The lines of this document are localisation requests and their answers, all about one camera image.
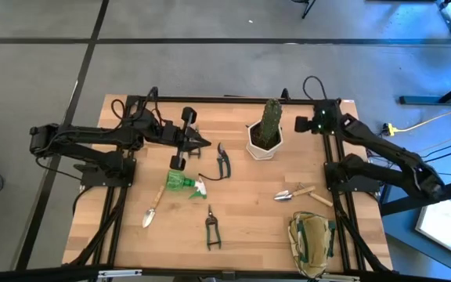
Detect black floor cable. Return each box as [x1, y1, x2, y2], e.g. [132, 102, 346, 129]
[420, 146, 451, 165]
[420, 135, 451, 158]

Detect green cactus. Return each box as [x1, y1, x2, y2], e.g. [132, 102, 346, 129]
[259, 97, 283, 148]

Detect green plastic spray bottle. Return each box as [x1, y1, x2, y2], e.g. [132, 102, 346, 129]
[165, 169, 208, 200]

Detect yellow extension cord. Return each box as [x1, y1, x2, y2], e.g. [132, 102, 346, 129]
[383, 99, 451, 137]

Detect white flat panel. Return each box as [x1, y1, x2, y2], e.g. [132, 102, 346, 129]
[414, 199, 451, 256]

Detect tan and green gardening bag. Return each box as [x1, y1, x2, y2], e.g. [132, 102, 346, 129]
[287, 211, 337, 279]

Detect narrow trowel with wooden handle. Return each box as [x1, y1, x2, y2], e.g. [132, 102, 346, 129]
[142, 184, 167, 230]

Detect black pruning shears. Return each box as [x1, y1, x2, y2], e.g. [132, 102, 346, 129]
[197, 142, 233, 182]

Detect white faceted plant pot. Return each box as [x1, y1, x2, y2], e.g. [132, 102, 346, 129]
[246, 120, 284, 161]

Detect green-handled garden snips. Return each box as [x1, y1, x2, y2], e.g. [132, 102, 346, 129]
[204, 204, 222, 251]

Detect black chair base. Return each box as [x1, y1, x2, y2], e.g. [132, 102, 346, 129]
[290, 0, 317, 20]

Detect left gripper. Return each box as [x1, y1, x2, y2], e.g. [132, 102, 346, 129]
[161, 106, 212, 172]

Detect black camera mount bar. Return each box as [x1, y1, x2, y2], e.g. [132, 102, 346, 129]
[0, 264, 451, 282]

